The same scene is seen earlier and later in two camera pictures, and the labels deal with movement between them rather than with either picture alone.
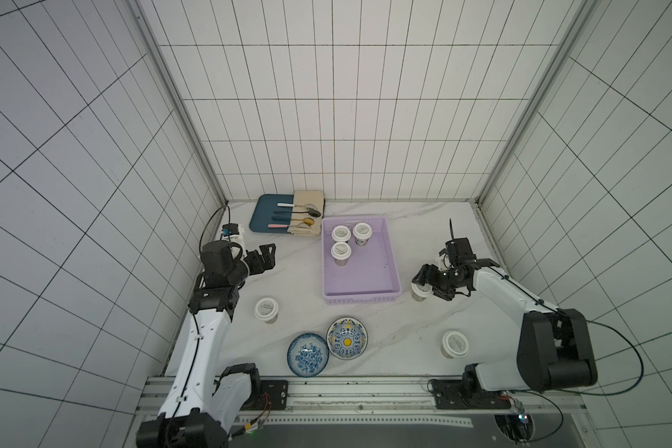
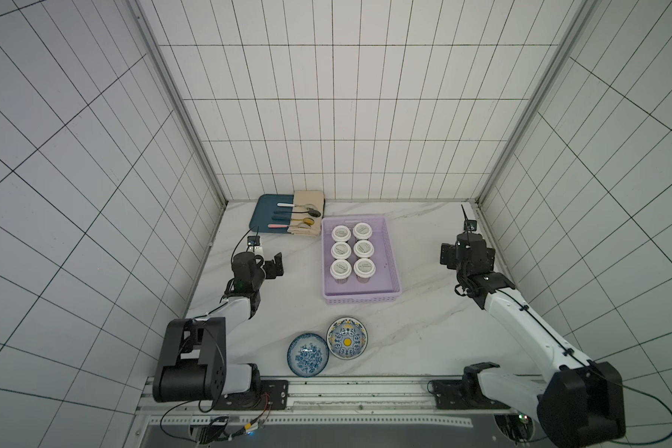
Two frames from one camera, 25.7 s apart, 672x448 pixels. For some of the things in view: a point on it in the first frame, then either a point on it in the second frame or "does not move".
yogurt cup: x=341 y=252 does not move
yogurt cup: x=420 y=292 → x=363 y=248
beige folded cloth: x=308 y=209 does not move
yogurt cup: x=361 y=232 does not move
